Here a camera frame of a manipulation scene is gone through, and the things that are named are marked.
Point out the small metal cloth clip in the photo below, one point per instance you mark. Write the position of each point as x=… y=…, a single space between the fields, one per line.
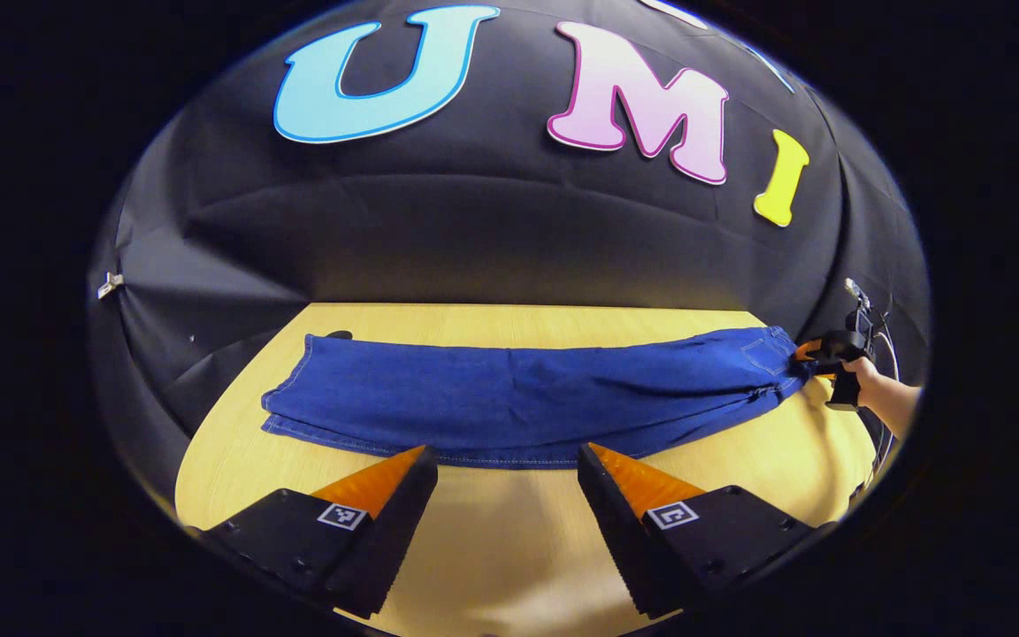
x=110 y=285

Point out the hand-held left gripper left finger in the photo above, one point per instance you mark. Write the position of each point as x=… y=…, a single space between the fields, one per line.
x=394 y=531

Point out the black backdrop cloth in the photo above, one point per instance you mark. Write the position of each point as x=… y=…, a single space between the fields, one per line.
x=474 y=221

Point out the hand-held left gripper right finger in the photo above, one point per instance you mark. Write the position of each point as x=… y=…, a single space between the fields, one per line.
x=616 y=522

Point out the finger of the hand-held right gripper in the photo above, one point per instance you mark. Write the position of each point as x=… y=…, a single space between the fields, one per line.
x=823 y=372
x=812 y=348

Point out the blue denim jeans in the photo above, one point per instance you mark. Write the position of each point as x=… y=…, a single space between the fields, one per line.
x=518 y=398

